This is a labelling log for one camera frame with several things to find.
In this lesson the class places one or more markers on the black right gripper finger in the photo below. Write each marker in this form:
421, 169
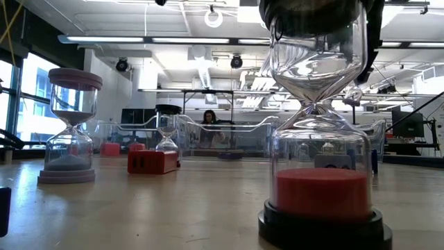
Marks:
367, 67

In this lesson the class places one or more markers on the black hourglass green sand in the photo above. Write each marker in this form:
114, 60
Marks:
327, 148

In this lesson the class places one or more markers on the lavender cube charger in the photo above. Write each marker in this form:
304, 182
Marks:
333, 162

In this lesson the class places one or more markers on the teal sand hourglass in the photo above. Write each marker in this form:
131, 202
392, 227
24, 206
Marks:
303, 151

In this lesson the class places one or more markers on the purple rectangular block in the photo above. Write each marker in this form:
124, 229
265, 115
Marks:
230, 155

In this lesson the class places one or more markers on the long ceiling light strip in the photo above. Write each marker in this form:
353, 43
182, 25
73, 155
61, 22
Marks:
104, 39

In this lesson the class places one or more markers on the black computer monitor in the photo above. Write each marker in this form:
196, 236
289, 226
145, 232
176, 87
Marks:
137, 116
407, 124

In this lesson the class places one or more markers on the clear plastic bin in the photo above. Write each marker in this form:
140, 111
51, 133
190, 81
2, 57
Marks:
100, 132
260, 139
379, 139

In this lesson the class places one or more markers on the black round ceiling spotlight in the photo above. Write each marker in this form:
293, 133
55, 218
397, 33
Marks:
236, 62
122, 65

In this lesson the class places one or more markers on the dark background desk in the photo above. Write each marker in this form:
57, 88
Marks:
409, 149

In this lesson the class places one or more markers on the blue flat bar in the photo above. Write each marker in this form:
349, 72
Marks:
374, 161

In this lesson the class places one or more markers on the black metal background rack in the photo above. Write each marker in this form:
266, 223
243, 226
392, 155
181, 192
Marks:
208, 91

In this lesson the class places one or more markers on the black hourglass blue sand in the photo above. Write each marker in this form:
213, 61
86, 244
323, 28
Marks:
168, 109

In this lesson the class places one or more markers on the person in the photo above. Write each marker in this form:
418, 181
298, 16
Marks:
209, 118

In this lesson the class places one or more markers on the black hourglass red sand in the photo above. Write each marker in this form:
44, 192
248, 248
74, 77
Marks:
322, 194

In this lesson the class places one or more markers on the red rectangular power block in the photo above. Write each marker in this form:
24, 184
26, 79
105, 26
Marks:
156, 163

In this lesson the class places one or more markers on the large room window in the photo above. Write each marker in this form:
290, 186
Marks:
34, 118

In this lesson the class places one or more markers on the black curved bar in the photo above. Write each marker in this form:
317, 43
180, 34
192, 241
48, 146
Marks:
10, 139

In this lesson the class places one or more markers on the small grey pot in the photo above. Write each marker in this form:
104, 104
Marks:
7, 155

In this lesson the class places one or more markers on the black ceiling rail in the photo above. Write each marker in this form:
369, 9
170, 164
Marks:
399, 3

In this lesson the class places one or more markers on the white ceiling duct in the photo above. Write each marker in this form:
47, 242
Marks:
203, 74

